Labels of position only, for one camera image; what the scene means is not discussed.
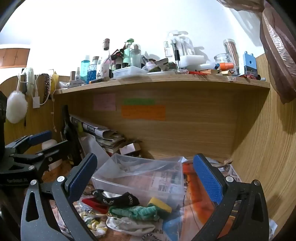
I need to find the wooden cabinet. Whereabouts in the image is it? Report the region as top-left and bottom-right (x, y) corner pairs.
(0, 47), (31, 69)

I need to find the wooden shelf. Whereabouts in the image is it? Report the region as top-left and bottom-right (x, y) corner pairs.
(54, 73), (271, 94)

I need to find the tall clear jar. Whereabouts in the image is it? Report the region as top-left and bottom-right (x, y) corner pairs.
(223, 39), (239, 68)

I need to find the white scrunchie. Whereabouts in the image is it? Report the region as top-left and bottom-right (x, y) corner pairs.
(106, 216), (156, 237)

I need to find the white plastic box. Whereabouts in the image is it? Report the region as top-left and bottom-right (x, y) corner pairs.
(179, 55), (210, 70)

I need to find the patterned headband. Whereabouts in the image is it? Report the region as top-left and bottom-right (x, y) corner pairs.
(41, 73), (52, 105)

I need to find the small clear lidded box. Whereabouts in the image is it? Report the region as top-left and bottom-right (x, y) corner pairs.
(112, 66), (149, 80)

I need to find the teal blue bottle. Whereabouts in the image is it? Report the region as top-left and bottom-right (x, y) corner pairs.
(81, 60), (91, 84)

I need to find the clear acrylic organizer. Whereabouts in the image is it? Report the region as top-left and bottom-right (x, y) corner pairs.
(165, 30), (195, 68)

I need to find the brown tube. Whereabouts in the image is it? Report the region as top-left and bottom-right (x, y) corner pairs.
(89, 77), (110, 84)

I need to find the clear bottle with silver cap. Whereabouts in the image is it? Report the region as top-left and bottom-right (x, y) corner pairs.
(130, 44), (142, 67)

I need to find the yellow hanging item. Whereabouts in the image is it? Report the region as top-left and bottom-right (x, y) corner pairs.
(50, 71), (60, 93)

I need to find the small cardboard box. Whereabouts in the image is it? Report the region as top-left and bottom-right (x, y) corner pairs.
(119, 142), (142, 157)

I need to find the green sticky note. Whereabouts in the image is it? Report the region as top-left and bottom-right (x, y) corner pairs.
(123, 98), (155, 105)

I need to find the pink sticky note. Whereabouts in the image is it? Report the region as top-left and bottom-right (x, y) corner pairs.
(93, 94), (116, 111)

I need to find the newspaper print mat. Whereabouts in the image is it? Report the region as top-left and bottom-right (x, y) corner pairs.
(42, 158), (278, 241)

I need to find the red soft pad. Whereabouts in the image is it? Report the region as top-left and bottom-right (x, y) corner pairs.
(82, 197), (110, 214)

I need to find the round glass jar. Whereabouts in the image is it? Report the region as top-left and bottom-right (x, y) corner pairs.
(214, 53), (232, 69)

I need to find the glass bottle with illustrated label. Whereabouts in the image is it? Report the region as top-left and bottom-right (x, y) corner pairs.
(96, 38), (112, 80)

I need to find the yellow sponge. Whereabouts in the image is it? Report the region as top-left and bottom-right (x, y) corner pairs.
(147, 197), (173, 214)

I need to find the black patterned sock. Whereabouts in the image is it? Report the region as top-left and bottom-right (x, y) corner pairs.
(90, 189), (140, 208)

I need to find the cream plastic bottle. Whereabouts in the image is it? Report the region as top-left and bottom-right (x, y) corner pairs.
(41, 139), (62, 171)

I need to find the floral scrunchie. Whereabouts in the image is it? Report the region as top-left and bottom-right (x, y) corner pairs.
(81, 211), (108, 238)

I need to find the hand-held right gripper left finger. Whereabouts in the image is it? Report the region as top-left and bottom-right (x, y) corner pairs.
(20, 152), (99, 241)

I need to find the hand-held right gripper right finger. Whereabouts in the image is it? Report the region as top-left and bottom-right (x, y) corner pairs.
(193, 153), (270, 241)

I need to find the pink curtain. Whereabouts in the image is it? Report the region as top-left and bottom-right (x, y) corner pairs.
(217, 0), (296, 104)

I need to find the orange sticky note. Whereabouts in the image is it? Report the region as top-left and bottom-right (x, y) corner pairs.
(121, 105), (166, 121)

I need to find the white cable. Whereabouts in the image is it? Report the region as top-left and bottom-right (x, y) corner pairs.
(47, 68), (58, 132)

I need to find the green knitted scrunchie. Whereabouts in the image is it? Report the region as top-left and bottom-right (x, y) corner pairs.
(109, 205), (164, 222)

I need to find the glass bottle with blue crochet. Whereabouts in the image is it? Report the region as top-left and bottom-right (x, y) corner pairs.
(87, 57), (100, 84)

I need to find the mint green pump bottle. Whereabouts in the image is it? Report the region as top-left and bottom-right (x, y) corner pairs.
(122, 38), (135, 69)

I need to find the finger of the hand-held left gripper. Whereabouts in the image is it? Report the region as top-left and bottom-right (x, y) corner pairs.
(9, 139), (77, 179)
(5, 130), (53, 155)

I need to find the white pompom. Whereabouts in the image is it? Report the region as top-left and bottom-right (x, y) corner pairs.
(6, 90), (28, 124)

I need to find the blue box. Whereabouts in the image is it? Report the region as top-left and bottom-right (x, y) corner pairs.
(243, 51), (258, 77)

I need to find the pile of newspapers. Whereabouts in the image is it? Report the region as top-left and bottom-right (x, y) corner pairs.
(69, 114), (126, 154)

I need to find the clear plastic storage box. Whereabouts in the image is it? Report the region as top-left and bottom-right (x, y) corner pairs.
(91, 153), (185, 209)

